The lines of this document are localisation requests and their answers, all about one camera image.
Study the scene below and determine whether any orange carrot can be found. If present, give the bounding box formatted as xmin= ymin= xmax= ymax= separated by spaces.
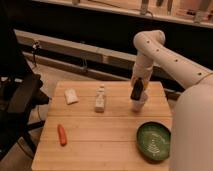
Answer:
xmin=57 ymin=124 xmax=67 ymax=146

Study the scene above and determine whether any green plate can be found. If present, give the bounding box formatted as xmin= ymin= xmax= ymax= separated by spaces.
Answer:
xmin=136 ymin=121 xmax=171 ymax=162

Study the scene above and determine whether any white sponge packet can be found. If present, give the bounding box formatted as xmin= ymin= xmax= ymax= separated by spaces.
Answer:
xmin=64 ymin=89 xmax=78 ymax=105

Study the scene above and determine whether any black chair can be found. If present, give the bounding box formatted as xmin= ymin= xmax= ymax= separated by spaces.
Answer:
xmin=0 ymin=25 xmax=49 ymax=161

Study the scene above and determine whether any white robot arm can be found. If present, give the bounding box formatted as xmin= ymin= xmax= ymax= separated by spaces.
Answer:
xmin=131 ymin=30 xmax=213 ymax=171

